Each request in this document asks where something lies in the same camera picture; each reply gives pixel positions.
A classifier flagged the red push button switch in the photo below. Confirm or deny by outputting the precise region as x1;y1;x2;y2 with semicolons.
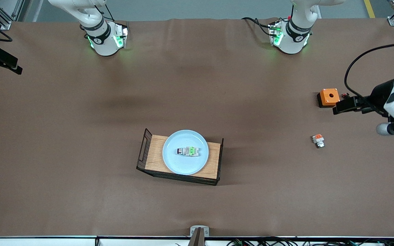
176;146;201;158

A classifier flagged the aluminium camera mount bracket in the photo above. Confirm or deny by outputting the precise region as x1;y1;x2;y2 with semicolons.
190;225;210;246

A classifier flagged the black base power cable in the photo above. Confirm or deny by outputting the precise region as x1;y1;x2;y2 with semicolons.
241;17;273;36

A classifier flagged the orange button enclosure box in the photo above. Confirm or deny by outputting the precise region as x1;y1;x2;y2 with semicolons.
317;88;340;108

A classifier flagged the white table edge rail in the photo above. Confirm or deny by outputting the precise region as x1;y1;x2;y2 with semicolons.
0;236;394;246

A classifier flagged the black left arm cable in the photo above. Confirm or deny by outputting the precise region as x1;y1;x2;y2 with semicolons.
344;39;394;99

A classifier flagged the thin black base cable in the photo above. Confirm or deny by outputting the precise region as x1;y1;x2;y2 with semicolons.
105;3;116;22

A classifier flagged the black wire tray wooden base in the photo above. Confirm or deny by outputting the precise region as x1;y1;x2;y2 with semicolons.
136;127;225;186

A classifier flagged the small orange grey switch block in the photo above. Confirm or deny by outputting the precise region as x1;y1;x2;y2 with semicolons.
312;134;325;149

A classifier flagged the light blue round plate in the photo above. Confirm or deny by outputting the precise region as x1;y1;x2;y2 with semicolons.
162;129;210;176

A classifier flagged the brown table mat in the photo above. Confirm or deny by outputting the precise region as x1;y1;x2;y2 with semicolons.
0;18;394;238

